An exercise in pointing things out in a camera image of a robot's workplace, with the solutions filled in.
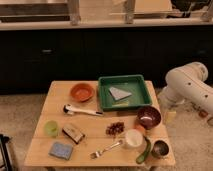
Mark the orange carrot piece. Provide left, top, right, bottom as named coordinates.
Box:
left=135, top=124, right=146, bottom=135

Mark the green plastic tray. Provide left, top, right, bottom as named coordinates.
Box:
left=98, top=75, right=152, bottom=111

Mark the small green cup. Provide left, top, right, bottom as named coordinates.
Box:
left=44, top=121, right=58, bottom=137

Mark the black chair frame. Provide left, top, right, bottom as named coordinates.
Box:
left=0, top=134, right=13, bottom=171

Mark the white cup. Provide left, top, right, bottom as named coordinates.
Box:
left=125, top=129, right=143, bottom=148

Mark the silver fork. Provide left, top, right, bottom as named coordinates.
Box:
left=90, top=140, right=123, bottom=159

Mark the dark maroon bowl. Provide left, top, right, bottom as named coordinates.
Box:
left=137, top=106, right=161, bottom=130

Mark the yellow strip in tray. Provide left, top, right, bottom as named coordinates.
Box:
left=112, top=102, right=129, bottom=107

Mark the orange bowl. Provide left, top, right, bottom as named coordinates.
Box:
left=70, top=83, right=94, bottom=102

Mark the brown wooden block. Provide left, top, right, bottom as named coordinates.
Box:
left=62, top=123, right=85, bottom=144

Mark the grey cloth piece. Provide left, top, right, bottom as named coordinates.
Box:
left=109, top=87, right=132, bottom=101

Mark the dark cabinet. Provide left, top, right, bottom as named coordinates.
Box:
left=0, top=26, right=213, bottom=94

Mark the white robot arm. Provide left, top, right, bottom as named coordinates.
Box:
left=158, top=62, right=213, bottom=127

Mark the dark metal cup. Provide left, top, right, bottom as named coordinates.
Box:
left=151, top=140, right=169, bottom=159

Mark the white handled brush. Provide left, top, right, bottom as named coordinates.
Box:
left=63, top=104, right=103, bottom=116

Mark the blue sponge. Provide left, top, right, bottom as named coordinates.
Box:
left=49, top=142, right=73, bottom=160

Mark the green cucumber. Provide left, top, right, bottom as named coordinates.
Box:
left=136, top=138, right=151, bottom=164

